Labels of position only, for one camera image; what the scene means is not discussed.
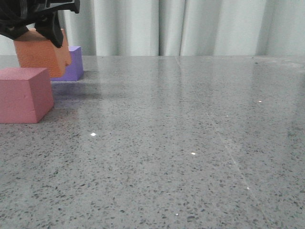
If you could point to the pink foam cube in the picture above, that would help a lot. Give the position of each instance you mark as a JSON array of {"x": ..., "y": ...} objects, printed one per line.
[{"x": 25, "y": 95}]

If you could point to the orange foam cube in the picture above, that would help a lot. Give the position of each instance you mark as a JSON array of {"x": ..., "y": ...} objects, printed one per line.
[{"x": 35, "y": 51}]

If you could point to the purple foam cube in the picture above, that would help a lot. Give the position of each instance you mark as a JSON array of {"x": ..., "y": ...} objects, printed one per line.
[{"x": 74, "y": 71}]

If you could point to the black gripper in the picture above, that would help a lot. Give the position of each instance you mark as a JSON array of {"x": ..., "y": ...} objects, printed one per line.
[{"x": 15, "y": 15}]

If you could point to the grey-green pleated curtain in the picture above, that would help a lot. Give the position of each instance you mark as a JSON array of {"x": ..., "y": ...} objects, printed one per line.
[{"x": 187, "y": 27}]

